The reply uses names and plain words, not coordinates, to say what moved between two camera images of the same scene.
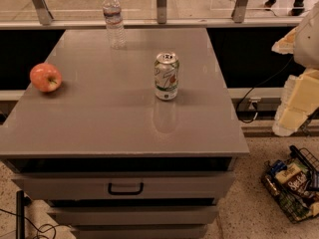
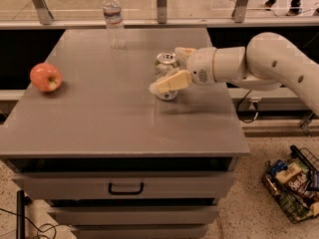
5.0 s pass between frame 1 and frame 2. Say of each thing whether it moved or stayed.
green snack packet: stayed
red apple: stayed
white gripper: moved
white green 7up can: stayed
